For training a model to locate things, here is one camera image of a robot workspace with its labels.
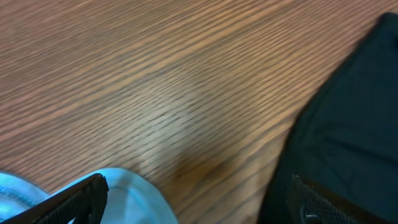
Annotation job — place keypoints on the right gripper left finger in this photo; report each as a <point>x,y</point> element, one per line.
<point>82,203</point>

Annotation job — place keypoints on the light blue printed t-shirt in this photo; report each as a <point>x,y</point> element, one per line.
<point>131,199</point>

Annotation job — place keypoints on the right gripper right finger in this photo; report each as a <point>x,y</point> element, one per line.
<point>309,202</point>

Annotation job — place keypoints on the black t-shirt under blue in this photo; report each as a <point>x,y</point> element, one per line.
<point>345,138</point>

